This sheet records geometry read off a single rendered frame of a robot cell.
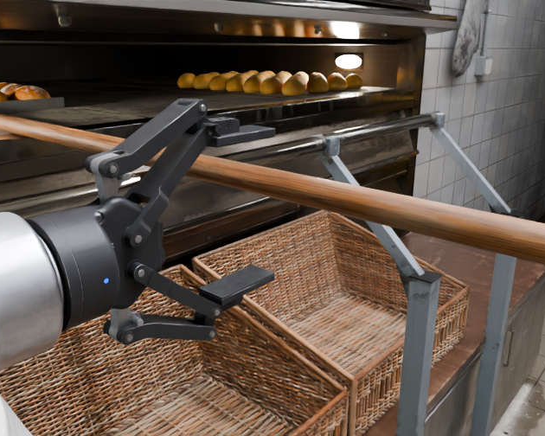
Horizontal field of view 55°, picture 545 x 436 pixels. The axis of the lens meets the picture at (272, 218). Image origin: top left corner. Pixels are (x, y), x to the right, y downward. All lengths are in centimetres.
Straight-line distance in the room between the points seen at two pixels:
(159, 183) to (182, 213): 84
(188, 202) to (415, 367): 61
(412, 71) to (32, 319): 192
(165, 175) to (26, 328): 14
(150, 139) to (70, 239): 9
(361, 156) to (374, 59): 53
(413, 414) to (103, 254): 82
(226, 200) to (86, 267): 99
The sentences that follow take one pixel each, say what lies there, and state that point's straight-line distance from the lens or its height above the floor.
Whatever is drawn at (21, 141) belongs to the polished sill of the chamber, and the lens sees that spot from 101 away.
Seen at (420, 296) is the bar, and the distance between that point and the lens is 94.
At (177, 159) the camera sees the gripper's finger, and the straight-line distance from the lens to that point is 39.
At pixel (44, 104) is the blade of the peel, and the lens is 146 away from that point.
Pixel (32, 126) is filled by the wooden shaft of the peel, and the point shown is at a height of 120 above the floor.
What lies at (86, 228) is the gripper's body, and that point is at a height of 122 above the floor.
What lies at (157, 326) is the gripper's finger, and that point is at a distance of 41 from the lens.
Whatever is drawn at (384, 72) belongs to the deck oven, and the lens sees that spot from 217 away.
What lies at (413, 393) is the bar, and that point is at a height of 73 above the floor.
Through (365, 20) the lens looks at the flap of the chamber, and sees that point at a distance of 149.
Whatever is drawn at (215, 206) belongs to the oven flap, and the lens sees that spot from 128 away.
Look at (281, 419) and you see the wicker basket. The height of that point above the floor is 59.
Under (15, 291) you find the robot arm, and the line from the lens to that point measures 31.
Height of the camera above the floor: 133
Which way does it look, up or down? 18 degrees down
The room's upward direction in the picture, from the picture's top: straight up
